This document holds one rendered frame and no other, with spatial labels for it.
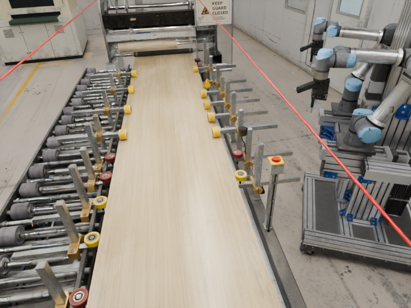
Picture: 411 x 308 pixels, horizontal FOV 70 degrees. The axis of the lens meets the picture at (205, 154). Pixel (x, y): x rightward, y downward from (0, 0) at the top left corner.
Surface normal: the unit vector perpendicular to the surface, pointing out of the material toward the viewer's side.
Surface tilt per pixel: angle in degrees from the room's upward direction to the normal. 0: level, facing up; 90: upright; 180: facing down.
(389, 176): 90
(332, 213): 0
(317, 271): 0
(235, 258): 0
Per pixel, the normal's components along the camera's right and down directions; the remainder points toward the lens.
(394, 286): -0.04, -0.82
